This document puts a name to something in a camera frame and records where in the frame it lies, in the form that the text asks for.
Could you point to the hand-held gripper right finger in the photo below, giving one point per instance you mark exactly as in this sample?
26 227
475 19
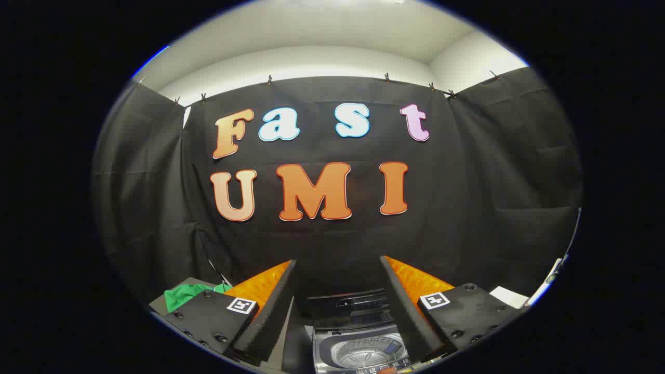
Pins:
410 317

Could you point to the grey washing machine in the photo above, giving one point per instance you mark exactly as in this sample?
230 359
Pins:
363 348

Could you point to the green polo shirt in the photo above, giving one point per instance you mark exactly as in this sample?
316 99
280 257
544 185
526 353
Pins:
182 297

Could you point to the black backdrop cloth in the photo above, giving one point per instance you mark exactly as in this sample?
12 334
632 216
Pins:
467 182

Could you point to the row of small metal clips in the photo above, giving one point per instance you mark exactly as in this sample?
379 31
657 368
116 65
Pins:
387 78

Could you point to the white flat sheet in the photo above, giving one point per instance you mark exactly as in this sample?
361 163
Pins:
509 297

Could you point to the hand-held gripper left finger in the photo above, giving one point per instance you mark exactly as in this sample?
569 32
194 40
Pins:
270 311

